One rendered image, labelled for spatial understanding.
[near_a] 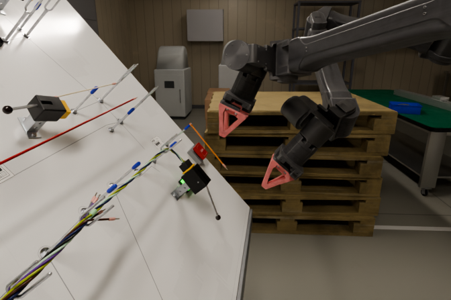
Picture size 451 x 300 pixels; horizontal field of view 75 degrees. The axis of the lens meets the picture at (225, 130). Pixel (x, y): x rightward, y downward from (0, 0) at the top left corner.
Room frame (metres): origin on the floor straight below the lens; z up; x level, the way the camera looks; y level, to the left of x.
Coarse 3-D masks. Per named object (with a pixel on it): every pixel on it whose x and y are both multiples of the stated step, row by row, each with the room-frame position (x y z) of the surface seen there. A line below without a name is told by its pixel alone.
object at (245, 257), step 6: (246, 234) 0.80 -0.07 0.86; (246, 240) 0.77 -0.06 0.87; (246, 246) 0.74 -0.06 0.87; (246, 252) 0.71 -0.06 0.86; (246, 258) 0.70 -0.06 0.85; (246, 264) 0.71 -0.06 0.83; (240, 270) 0.64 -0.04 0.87; (240, 276) 0.62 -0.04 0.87; (240, 282) 0.60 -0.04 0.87; (240, 288) 0.59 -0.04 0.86; (240, 294) 0.57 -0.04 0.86
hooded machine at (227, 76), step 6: (228, 42) 5.87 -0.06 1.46; (222, 54) 5.87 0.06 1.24; (222, 60) 5.85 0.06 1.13; (222, 66) 5.81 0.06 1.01; (222, 72) 5.81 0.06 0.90; (228, 72) 5.80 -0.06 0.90; (234, 72) 5.79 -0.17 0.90; (222, 78) 5.81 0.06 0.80; (228, 78) 5.80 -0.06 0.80; (234, 78) 5.79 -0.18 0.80; (222, 84) 5.81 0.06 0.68; (228, 84) 5.80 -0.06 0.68
